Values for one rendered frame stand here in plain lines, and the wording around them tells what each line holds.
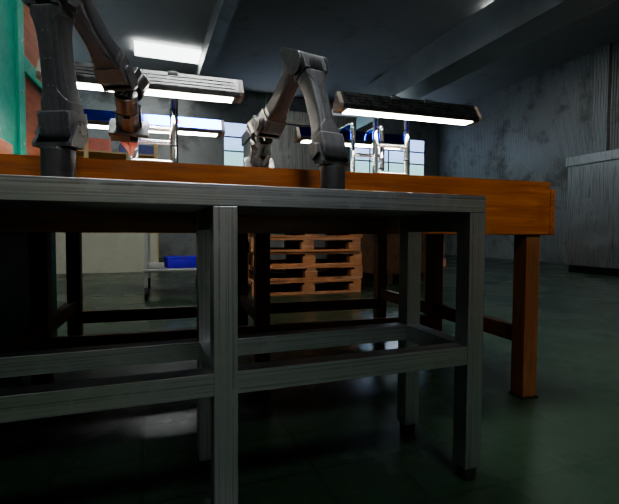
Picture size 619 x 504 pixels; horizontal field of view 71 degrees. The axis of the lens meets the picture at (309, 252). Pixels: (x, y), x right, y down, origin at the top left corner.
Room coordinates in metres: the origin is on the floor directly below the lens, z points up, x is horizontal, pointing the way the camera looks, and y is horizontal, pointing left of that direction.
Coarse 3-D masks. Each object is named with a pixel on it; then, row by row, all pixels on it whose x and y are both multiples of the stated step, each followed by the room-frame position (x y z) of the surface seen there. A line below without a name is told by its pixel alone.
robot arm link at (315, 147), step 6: (312, 144) 1.08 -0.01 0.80; (318, 144) 1.07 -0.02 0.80; (312, 150) 1.08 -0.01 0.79; (318, 150) 1.06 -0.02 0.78; (312, 156) 1.08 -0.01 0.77; (318, 156) 1.07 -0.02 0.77; (318, 162) 1.07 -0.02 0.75; (324, 162) 1.05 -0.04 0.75; (330, 162) 1.06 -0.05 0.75; (336, 162) 1.07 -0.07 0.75; (342, 162) 1.08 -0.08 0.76; (348, 162) 1.09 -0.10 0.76
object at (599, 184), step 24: (576, 168) 6.72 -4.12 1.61; (600, 168) 6.36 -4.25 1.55; (576, 192) 6.71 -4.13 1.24; (600, 192) 6.35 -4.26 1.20; (576, 216) 6.70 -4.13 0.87; (600, 216) 6.34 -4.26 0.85; (576, 240) 6.68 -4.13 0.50; (600, 240) 6.33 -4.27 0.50; (576, 264) 6.67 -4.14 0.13; (600, 264) 6.32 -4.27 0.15
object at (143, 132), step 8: (112, 120) 1.21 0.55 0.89; (120, 120) 1.17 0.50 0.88; (128, 120) 1.16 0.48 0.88; (136, 120) 1.18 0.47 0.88; (112, 128) 1.19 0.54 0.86; (120, 128) 1.19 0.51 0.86; (128, 128) 1.18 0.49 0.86; (136, 128) 1.20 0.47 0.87; (144, 128) 1.22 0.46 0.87; (136, 136) 1.20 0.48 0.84; (144, 136) 1.21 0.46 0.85
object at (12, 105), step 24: (0, 0) 1.51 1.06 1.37; (0, 24) 1.51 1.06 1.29; (24, 24) 1.76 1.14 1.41; (0, 48) 1.50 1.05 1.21; (24, 48) 1.76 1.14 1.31; (0, 72) 1.47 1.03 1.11; (24, 72) 1.71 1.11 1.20; (0, 96) 1.46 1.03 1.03; (24, 96) 1.70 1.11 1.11; (0, 120) 1.46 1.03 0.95; (24, 120) 1.70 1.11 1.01; (24, 144) 1.68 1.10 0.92
